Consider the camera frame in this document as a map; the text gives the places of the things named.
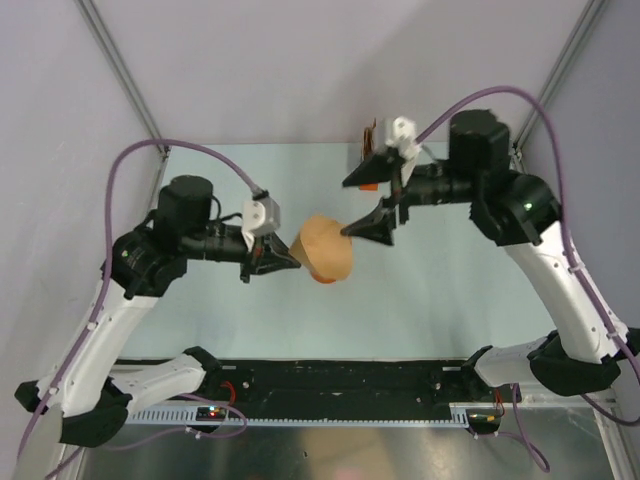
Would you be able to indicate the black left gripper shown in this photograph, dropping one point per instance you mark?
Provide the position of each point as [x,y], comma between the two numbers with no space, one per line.
[265,260]

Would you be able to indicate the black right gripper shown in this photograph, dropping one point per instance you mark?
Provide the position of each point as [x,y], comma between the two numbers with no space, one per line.
[379,224]

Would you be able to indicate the brown paper coffee filter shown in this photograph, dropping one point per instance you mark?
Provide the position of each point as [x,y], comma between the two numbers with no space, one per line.
[320,247]

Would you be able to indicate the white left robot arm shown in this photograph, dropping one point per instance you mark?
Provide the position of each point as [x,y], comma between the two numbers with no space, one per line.
[95,403]

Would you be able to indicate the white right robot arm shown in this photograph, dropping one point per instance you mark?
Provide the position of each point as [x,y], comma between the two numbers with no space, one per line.
[519,213]

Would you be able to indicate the orange coffee filter box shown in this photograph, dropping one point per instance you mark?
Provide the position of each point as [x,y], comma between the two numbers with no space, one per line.
[369,187]

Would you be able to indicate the orange glass carafe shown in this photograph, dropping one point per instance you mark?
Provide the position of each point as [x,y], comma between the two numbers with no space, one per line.
[322,279]

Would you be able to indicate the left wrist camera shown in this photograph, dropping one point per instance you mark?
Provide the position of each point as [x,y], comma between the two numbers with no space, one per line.
[260,216]

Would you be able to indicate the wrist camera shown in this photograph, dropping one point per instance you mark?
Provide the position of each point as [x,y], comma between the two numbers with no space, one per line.
[260,216]
[400,134]

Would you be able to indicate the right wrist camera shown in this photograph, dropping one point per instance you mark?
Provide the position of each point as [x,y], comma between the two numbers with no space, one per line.
[400,134]

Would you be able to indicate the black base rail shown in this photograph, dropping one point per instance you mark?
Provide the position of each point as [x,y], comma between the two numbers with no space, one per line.
[348,389]

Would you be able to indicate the white cable duct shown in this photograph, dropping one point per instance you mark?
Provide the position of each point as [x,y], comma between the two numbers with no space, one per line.
[192,415]

